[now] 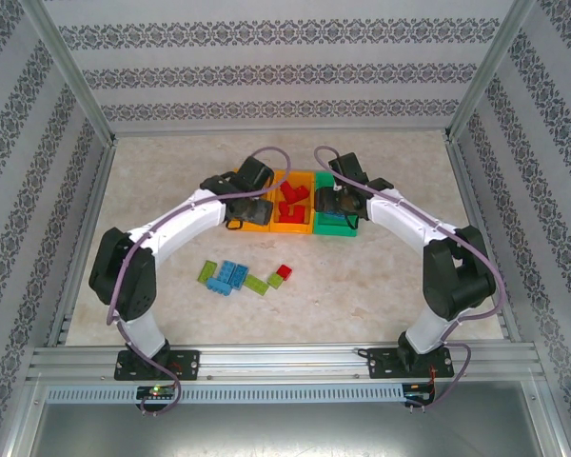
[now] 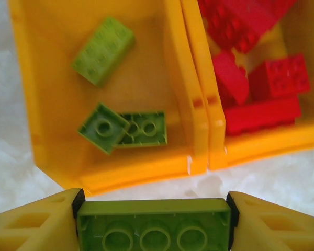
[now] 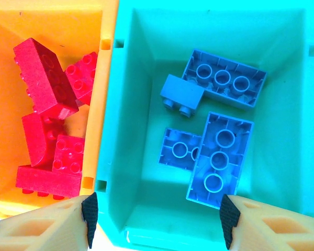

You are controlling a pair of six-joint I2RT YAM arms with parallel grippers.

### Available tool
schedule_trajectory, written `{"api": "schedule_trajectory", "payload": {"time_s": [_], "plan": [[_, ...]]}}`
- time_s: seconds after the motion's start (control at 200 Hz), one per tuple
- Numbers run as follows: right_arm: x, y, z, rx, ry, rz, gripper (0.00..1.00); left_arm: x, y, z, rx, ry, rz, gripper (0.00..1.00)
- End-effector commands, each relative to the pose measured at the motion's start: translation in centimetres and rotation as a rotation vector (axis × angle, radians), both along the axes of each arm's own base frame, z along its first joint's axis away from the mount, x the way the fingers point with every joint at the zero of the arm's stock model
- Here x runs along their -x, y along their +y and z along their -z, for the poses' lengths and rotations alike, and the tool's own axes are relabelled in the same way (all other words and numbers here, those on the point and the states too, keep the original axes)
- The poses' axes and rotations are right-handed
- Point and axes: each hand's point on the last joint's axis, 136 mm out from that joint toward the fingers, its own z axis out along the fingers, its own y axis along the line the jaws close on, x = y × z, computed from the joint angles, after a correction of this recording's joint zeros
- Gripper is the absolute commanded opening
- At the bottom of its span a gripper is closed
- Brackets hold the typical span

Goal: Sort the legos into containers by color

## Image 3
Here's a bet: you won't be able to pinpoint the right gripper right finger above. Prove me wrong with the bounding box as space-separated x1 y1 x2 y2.
219 193 314 251

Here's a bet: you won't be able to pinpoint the blue small lego brick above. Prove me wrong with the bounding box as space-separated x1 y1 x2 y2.
160 74 205 118

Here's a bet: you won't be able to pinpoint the red curved lego brick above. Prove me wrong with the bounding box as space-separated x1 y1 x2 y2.
21 112 66 168

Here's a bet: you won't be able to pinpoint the green plastic bin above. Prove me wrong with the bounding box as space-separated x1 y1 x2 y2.
94 0 314 248

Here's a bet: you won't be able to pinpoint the blue long lego brick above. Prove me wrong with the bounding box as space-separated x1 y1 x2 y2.
158 127 203 172
182 49 267 112
185 111 254 210

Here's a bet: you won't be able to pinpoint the red square lego brick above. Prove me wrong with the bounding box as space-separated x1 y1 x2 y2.
51 134 86 175
64 51 99 106

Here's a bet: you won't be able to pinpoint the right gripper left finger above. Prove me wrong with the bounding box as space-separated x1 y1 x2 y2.
0 192 99 251

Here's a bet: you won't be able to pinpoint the orange plastic bin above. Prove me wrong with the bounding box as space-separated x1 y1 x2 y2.
0 0 120 219

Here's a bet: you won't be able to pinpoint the red long lego brick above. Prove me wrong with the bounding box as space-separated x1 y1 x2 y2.
13 38 80 118
15 165 82 201

